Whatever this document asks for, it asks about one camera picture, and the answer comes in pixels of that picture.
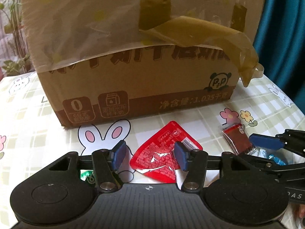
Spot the red triangular snack packet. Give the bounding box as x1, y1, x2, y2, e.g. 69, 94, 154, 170
129, 120, 203, 183

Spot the plaid bunny tablecloth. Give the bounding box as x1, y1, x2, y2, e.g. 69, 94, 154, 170
1, 72, 304, 228

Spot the dark red candy packet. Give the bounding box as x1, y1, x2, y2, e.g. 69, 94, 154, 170
221, 122, 255, 155

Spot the person's hand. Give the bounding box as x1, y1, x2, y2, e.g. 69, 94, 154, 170
292, 203, 305, 229

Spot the teal curtain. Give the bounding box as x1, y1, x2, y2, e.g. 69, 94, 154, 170
254, 0, 304, 111

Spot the red printed backdrop cloth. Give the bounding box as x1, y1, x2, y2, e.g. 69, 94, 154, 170
1, 0, 34, 79

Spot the cardboard box with plastic liner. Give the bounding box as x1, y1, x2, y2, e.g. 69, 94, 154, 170
22, 0, 264, 127

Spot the small green snack packet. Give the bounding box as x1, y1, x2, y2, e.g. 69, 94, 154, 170
81, 170, 95, 185

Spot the black cookie blue packet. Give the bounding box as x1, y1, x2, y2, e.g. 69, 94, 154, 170
252, 148, 287, 165

